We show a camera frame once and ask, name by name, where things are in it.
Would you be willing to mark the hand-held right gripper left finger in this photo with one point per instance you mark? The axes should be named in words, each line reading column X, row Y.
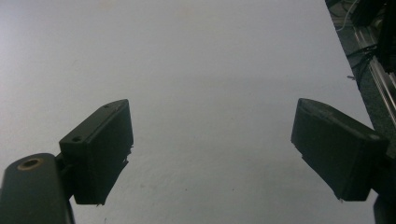
column 96, row 149

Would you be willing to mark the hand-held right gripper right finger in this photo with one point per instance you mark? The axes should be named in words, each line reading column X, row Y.
column 337, row 149

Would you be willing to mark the metal stand rail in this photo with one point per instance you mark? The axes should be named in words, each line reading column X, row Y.
column 378, row 73

